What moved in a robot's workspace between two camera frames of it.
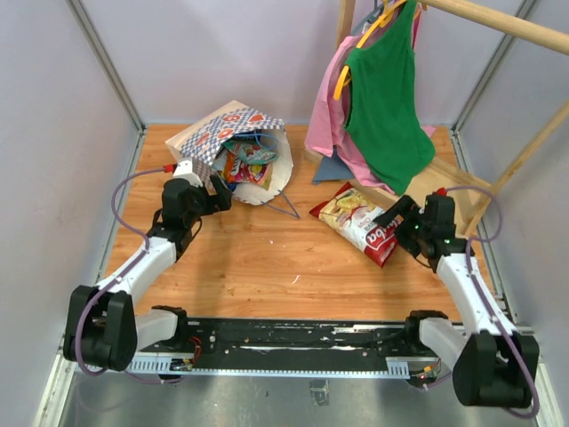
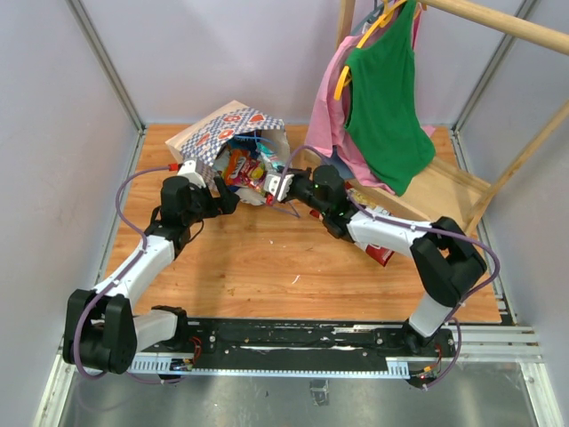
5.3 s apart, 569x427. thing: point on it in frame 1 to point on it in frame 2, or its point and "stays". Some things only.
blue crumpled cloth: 332,168 stays
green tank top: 383,122 stays
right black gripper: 399,208 to 297,176
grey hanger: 375,12 stays
